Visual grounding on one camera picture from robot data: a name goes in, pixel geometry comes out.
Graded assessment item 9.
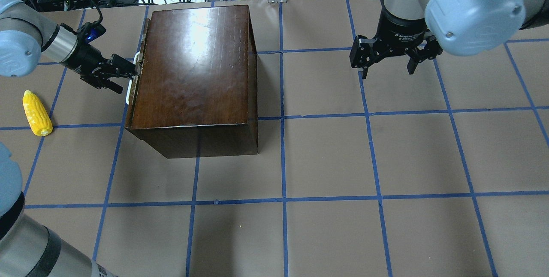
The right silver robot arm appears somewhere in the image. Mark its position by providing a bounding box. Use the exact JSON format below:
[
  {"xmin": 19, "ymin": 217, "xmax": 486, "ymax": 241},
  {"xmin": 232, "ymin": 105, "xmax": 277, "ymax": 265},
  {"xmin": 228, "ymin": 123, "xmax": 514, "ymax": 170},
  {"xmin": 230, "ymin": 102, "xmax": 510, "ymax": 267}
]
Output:
[{"xmin": 350, "ymin": 0, "xmax": 548, "ymax": 79}]

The yellow plastic corn cob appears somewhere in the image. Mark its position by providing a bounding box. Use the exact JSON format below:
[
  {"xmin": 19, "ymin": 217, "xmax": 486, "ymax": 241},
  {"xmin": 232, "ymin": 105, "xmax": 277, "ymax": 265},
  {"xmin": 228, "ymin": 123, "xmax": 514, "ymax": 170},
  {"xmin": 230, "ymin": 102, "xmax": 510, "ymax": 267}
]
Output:
[{"xmin": 22, "ymin": 90, "xmax": 53, "ymax": 136}]

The white drawer handle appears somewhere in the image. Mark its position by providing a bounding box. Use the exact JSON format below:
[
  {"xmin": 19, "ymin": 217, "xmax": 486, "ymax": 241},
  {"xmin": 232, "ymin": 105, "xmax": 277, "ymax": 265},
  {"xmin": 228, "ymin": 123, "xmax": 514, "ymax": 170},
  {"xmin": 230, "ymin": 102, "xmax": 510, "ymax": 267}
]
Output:
[{"xmin": 125, "ymin": 51, "xmax": 143, "ymax": 106}]

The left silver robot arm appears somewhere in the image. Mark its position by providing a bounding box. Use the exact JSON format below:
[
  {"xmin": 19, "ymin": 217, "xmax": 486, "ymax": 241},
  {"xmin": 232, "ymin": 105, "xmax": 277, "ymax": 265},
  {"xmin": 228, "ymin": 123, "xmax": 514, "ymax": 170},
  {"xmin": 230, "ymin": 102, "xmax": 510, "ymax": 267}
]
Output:
[{"xmin": 0, "ymin": 0, "xmax": 137, "ymax": 94}]

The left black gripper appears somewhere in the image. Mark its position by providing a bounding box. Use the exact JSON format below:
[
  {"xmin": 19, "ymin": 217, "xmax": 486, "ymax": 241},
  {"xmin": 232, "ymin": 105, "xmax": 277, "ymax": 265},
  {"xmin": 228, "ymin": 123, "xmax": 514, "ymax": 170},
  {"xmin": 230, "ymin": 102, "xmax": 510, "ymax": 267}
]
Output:
[{"xmin": 64, "ymin": 44, "xmax": 138, "ymax": 94}]

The dark brown wooden drawer box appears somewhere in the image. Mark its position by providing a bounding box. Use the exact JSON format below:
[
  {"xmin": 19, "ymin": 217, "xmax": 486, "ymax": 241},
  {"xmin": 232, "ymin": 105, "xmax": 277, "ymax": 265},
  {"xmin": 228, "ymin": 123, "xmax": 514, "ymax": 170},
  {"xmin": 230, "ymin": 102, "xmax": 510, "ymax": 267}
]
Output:
[{"xmin": 125, "ymin": 5, "xmax": 259, "ymax": 159}]

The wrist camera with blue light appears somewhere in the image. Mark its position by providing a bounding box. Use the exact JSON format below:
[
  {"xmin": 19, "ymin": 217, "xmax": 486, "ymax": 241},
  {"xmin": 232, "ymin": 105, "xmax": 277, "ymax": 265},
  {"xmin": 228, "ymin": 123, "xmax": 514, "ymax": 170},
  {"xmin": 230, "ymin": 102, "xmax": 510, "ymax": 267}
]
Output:
[{"xmin": 76, "ymin": 22, "xmax": 106, "ymax": 44}]

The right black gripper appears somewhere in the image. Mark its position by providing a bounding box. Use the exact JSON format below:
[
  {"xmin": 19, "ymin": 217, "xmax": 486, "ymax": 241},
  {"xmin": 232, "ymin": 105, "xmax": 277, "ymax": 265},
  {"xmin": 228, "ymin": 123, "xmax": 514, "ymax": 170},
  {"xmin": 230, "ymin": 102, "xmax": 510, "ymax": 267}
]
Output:
[{"xmin": 350, "ymin": 9, "xmax": 443, "ymax": 80}]

